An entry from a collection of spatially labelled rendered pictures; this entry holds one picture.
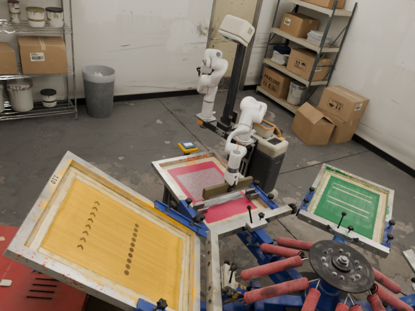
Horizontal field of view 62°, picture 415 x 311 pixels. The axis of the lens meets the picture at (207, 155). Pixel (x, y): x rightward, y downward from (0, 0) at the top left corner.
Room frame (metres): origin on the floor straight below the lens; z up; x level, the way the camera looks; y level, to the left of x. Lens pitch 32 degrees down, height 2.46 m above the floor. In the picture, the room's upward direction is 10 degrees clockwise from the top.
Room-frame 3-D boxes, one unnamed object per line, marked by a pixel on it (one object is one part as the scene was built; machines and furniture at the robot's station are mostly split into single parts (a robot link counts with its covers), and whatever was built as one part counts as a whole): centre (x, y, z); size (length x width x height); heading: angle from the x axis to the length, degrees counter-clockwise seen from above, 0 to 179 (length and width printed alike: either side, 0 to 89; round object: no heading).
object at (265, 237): (1.53, -0.40, 1.02); 0.17 x 0.06 x 0.05; 37
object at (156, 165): (1.98, -0.06, 0.97); 0.79 x 0.58 x 0.04; 37
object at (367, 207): (1.97, -1.05, 1.05); 1.08 x 0.61 x 0.23; 157
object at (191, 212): (1.62, 0.02, 0.98); 0.30 x 0.05 x 0.07; 37
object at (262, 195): (1.95, -0.43, 0.98); 0.30 x 0.05 x 0.07; 37
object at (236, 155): (1.87, -0.19, 1.33); 0.15 x 0.10 x 0.11; 172
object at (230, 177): (1.83, -0.17, 1.20); 0.10 x 0.07 x 0.11; 37
